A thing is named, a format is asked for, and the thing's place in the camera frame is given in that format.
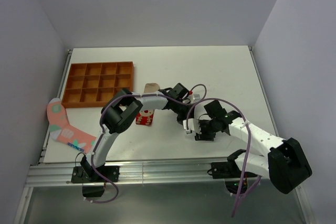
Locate beige red reindeer sock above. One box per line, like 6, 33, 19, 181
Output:
135, 83, 160, 126

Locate orange compartment tray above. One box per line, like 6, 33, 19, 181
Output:
61, 61, 134, 109

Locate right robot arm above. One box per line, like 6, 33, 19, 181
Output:
184, 101, 312, 194

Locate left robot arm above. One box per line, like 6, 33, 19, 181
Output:
83, 83, 194, 182

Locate pink patterned sock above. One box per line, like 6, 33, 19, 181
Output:
47, 98, 96, 153

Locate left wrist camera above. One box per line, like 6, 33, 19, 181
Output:
188, 93, 201, 103

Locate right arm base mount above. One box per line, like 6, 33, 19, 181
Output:
207, 162, 241, 194

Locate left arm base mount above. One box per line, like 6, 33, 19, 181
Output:
71, 166, 120, 198

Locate aluminium frame rail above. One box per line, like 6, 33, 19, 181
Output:
24, 158, 226, 187

